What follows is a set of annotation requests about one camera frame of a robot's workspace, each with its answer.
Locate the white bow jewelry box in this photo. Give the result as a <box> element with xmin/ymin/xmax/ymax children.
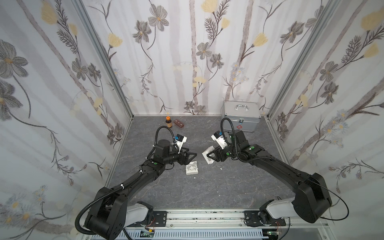
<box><xmin>186</xmin><ymin>161</ymin><xmax>199</xmax><ymax>176</ymax></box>
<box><xmin>202</xmin><ymin>146</ymin><xmax>215</xmax><ymax>165</ymax></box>

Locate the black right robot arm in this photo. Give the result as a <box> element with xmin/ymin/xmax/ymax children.
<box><xmin>206</xmin><ymin>117</ymin><xmax>333</xmax><ymax>227</ymax></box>

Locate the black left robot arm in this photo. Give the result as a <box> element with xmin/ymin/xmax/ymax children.
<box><xmin>75</xmin><ymin>134</ymin><xmax>197</xmax><ymax>240</ymax></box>

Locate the small dark red box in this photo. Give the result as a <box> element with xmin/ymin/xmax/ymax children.
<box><xmin>174</xmin><ymin>119</ymin><xmax>185</xmax><ymax>128</ymax></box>

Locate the brown bottle orange cap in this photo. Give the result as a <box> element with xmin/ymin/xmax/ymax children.
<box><xmin>166</xmin><ymin>116</ymin><xmax>173</xmax><ymax>128</ymax></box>

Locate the silver aluminium first aid case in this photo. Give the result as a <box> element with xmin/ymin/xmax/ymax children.
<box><xmin>222</xmin><ymin>101</ymin><xmax>261</xmax><ymax>132</ymax></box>

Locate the small green circuit board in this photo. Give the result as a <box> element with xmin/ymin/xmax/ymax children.
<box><xmin>140</xmin><ymin>229</ymin><xmax>155</xmax><ymax>238</ymax></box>

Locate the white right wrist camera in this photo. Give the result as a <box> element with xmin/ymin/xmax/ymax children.
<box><xmin>211</xmin><ymin>131</ymin><xmax>228</xmax><ymax>150</ymax></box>

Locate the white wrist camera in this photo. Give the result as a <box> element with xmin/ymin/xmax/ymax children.
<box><xmin>175</xmin><ymin>134</ymin><xmax>187</xmax><ymax>153</ymax></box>
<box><xmin>211</xmin><ymin>131</ymin><xmax>228</xmax><ymax>150</ymax></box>

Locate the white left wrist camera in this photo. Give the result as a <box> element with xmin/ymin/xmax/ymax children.
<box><xmin>175</xmin><ymin>134</ymin><xmax>187</xmax><ymax>153</ymax></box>

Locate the aluminium mounting rail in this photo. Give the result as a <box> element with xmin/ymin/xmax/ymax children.
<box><xmin>84</xmin><ymin>205</ymin><xmax>335</xmax><ymax>240</ymax></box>

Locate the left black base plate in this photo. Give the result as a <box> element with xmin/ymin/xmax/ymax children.
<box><xmin>143</xmin><ymin>211</ymin><xmax>168</xmax><ymax>228</ymax></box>

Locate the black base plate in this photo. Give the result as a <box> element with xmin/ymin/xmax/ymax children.
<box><xmin>244</xmin><ymin>211</ymin><xmax>287</xmax><ymax>228</ymax></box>
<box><xmin>143</xmin><ymin>211</ymin><xmax>168</xmax><ymax>228</ymax></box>

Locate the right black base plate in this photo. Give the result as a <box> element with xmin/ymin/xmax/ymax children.
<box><xmin>244</xmin><ymin>211</ymin><xmax>287</xmax><ymax>228</ymax></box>

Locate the white slotted cable duct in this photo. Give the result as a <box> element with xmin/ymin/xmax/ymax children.
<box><xmin>117</xmin><ymin>229</ymin><xmax>269</xmax><ymax>240</ymax></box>

